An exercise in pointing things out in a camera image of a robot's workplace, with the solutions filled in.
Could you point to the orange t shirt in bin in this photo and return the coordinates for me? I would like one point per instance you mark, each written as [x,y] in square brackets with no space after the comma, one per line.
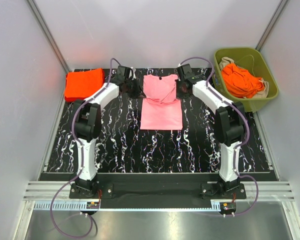
[240,83]

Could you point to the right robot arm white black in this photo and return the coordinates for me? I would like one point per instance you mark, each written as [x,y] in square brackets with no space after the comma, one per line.
[230,123]

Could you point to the small circuit board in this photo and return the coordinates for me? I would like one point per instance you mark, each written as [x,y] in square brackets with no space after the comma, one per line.
[228,205]
[93,205]

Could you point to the right small circuit board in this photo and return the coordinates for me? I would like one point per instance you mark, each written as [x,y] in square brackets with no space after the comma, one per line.
[228,205]

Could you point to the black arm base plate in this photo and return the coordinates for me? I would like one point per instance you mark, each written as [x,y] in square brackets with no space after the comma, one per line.
[110,185]

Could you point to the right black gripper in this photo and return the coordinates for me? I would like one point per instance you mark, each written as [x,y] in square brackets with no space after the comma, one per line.
[179,95]

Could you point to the olive green plastic bin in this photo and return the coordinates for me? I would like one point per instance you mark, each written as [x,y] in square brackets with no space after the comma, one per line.
[252,60]

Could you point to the left small circuit board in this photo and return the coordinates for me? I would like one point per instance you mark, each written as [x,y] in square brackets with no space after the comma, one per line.
[93,205]

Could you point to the black marbled table mat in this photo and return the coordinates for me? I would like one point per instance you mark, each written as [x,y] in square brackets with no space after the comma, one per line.
[122,147]

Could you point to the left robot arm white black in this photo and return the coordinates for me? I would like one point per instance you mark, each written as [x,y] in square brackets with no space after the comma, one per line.
[86,123]

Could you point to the folded orange t shirt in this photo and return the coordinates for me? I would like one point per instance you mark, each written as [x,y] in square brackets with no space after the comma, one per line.
[83,84]

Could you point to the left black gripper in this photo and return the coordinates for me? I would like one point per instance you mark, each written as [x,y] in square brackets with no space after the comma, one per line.
[138,93]

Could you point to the pink t shirt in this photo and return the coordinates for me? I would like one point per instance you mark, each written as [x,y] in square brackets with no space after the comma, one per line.
[161,109]

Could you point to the aluminium rail frame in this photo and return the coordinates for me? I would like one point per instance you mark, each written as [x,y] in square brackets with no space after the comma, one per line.
[50,195]

